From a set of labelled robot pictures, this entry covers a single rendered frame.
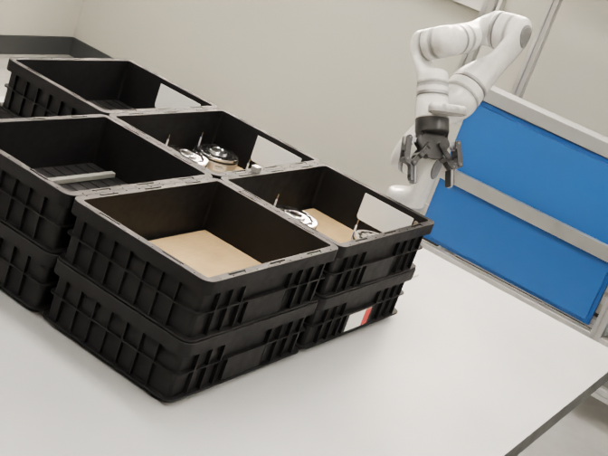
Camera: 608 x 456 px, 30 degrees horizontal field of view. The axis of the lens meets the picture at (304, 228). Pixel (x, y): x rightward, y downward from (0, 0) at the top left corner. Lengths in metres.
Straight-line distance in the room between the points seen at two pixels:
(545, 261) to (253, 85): 2.09
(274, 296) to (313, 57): 3.62
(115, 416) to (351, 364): 0.58
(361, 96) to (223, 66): 0.80
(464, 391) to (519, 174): 1.95
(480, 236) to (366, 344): 1.96
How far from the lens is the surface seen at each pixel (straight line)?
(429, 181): 2.57
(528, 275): 4.15
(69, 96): 2.40
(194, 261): 2.02
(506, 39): 2.74
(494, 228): 4.17
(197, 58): 5.85
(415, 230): 2.30
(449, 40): 2.51
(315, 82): 5.47
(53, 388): 1.79
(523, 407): 2.30
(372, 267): 2.21
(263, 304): 1.90
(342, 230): 2.44
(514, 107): 4.10
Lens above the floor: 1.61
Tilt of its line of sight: 19 degrees down
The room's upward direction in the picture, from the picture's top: 20 degrees clockwise
